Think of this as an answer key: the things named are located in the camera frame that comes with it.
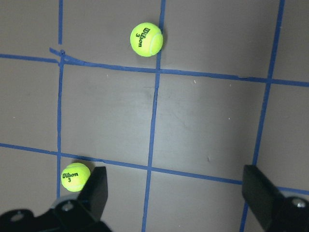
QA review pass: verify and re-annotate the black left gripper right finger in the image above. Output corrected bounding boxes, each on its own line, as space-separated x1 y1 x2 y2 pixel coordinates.
242 165 285 231

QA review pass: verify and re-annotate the wilson tennis ball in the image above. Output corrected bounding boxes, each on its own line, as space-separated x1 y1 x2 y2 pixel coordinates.
130 22 163 57
61 162 91 192

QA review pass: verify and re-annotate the far Wilson tennis ball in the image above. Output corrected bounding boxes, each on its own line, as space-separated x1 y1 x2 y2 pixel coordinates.
61 162 91 192

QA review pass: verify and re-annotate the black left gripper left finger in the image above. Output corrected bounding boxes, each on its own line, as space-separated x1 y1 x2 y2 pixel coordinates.
77 166 108 221

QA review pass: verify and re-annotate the near Wilson tennis ball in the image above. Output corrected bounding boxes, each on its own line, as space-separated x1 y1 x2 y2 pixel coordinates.
130 22 163 57

